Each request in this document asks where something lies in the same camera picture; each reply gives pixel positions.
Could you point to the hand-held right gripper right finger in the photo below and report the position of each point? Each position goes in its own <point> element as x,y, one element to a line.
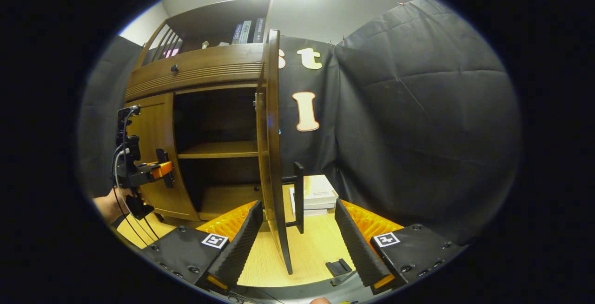
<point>358,248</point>

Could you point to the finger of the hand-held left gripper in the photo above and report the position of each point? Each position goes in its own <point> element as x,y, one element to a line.
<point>161,169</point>

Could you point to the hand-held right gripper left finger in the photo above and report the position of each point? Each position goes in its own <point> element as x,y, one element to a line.
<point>241,243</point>

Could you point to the wooden cabinet door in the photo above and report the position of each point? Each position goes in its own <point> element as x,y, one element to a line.
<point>155,127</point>
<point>273,155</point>

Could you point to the wooden double-door shoe cabinet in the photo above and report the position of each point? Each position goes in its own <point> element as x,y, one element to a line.
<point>200,69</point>

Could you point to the wooden cabinet drawer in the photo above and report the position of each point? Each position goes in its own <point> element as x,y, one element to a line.
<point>204,69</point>

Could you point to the thin white book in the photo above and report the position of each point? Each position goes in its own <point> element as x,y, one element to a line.
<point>316,212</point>

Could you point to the pink book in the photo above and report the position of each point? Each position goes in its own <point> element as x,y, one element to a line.
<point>170,53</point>

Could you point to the black backdrop cloth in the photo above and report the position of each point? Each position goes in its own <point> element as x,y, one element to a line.
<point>418,122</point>

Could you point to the blue book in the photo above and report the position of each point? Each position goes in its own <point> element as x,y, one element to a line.
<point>236,33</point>

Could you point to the grey book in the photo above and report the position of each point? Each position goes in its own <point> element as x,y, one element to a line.
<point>245,31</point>

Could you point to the small black bracket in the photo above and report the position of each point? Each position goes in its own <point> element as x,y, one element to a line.
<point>338,267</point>

